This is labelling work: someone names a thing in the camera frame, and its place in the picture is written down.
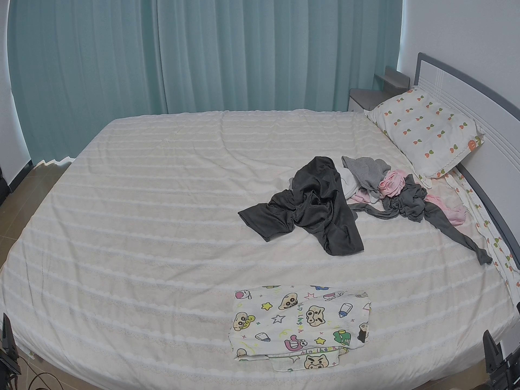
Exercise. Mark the black garment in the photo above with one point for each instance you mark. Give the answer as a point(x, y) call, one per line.
point(321, 209)

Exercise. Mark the white printed pillow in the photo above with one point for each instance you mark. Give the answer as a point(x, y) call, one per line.
point(426, 132)

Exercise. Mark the white printed pyjama top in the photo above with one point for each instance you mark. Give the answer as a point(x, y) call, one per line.
point(300, 323)

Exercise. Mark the pink garment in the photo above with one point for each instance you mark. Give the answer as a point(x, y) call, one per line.
point(392, 183)

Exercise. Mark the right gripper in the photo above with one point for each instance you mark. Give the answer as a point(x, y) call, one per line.
point(508, 374)

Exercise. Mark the blue-green curtain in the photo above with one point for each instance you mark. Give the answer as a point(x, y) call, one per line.
point(203, 47)

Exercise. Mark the grey bedside table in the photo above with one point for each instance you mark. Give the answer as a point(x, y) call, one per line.
point(365, 98)

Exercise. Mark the bed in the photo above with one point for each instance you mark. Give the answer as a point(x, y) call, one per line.
point(162, 217)

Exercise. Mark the dark grey garment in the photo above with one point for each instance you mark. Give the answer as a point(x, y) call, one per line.
point(410, 201)

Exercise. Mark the black chest of drawers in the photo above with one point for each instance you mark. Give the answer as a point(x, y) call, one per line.
point(2, 185)

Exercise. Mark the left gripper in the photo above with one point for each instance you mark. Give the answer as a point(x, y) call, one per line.
point(8, 366)

